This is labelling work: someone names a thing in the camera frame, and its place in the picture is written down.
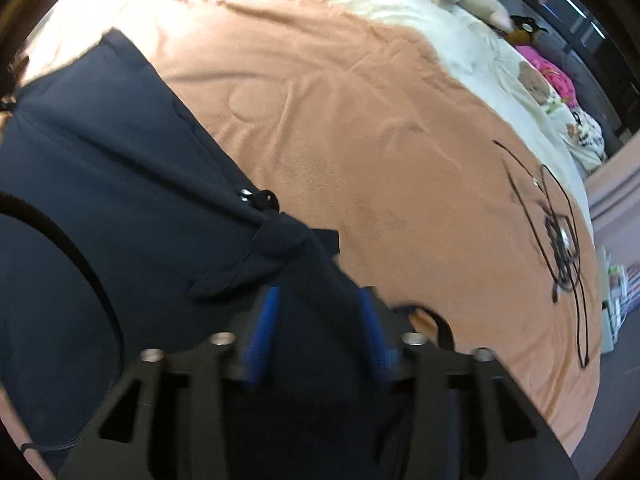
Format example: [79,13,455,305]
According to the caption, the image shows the bear print white pillow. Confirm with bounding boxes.
[518,61,606,174]

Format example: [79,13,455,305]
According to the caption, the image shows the cream fluffy blanket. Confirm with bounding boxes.
[349,0,592,229]

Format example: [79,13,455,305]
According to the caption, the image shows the pink curtain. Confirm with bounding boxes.
[585,132,640,266]

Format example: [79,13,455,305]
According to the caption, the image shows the pink knitted cloth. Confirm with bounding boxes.
[515,46,578,108]

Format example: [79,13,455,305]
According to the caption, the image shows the black tangled cable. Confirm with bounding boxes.
[491,138,592,371]

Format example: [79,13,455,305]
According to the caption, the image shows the orange fleece blanket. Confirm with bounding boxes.
[26,0,601,451]

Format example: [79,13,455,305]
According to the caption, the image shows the striped basket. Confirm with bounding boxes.
[598,245,640,356]

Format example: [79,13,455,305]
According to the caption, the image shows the dark shelf unit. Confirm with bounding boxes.
[501,0,639,142]

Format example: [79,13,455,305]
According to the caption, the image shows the black and yellow plush toy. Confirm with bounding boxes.
[502,15,549,47]

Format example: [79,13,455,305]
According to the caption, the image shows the dark navy pants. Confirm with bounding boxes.
[0,28,457,480]

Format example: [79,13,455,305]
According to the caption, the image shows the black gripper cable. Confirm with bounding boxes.
[0,190,126,456]

